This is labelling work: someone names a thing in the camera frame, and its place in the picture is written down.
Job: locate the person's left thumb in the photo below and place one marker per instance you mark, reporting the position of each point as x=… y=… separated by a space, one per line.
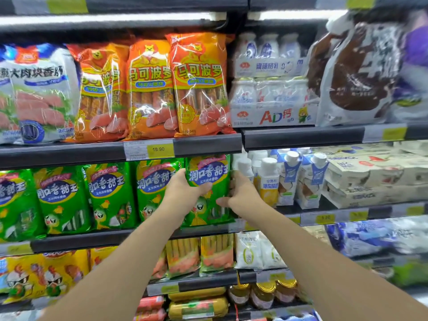
x=202 y=189

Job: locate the person's left forearm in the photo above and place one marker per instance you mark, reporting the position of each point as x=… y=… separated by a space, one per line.
x=120 y=270

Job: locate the white yellow price tag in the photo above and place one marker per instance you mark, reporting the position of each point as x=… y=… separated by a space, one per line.
x=148 y=149
x=384 y=133
x=324 y=218
x=67 y=3
x=361 y=1

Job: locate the white soft bag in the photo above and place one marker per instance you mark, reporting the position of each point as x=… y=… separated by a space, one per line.
x=274 y=254
x=248 y=250

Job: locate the white plastic bottle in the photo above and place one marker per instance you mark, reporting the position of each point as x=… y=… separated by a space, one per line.
x=258 y=157
x=245 y=168

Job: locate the large white bottle multipack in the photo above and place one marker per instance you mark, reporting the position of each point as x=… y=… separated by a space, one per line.
x=270 y=106

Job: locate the gold lid glass jar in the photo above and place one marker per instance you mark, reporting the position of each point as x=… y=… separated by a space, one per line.
x=263 y=295
x=286 y=291
x=239 y=294

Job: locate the white yogurt cup multipack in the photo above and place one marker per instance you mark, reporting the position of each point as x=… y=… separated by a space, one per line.
x=374 y=170
x=367 y=195
x=367 y=148

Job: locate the green sausage packet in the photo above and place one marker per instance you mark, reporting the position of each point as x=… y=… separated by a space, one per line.
x=62 y=203
x=210 y=170
x=16 y=207
x=153 y=187
x=108 y=197

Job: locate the brown white large bag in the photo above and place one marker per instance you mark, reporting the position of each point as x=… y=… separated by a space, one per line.
x=357 y=73

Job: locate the red sausage chub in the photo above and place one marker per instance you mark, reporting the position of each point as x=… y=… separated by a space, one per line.
x=151 y=303
x=150 y=315

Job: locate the black shelf rail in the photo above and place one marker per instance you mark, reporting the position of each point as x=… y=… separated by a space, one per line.
x=317 y=135
x=67 y=153
x=294 y=1
x=100 y=239
x=150 y=3
x=207 y=282
x=377 y=213

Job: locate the small white bottle multipack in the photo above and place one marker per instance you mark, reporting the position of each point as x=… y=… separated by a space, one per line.
x=267 y=60

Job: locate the white blue sausage packet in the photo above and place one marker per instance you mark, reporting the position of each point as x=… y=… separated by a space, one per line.
x=36 y=93

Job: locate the person's right hand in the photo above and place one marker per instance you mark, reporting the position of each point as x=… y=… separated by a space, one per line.
x=245 y=200

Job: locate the yellow sausage chub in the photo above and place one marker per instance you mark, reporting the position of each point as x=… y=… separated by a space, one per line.
x=197 y=293
x=197 y=309

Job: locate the person's left hand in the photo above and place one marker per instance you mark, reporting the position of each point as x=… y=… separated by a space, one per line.
x=180 y=200

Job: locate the shelf light strip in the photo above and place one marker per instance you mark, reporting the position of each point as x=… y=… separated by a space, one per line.
x=297 y=15
x=110 y=19

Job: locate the purple white large bag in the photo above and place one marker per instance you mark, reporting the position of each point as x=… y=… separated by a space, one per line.
x=414 y=63

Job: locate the clear sausage stick packet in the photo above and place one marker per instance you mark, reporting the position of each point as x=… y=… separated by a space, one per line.
x=182 y=257
x=160 y=267
x=217 y=254

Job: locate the yellow chicken print packet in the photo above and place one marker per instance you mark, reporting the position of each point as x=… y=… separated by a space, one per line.
x=102 y=255
x=65 y=270
x=25 y=280

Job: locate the yellow label white bottle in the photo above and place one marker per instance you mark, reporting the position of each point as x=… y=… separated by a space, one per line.
x=268 y=183

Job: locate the person's right thumb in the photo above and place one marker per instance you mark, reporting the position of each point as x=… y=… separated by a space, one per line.
x=224 y=201

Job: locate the person's right forearm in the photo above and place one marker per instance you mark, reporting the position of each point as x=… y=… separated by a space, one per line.
x=331 y=267

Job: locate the blue white drink carton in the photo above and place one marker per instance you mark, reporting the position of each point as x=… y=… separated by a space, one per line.
x=289 y=180
x=311 y=183

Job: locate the orange sausage packet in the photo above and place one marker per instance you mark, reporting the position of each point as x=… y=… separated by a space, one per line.
x=150 y=93
x=97 y=96
x=200 y=86

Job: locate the blue white frozen bag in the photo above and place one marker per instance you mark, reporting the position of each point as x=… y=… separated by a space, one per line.
x=377 y=237

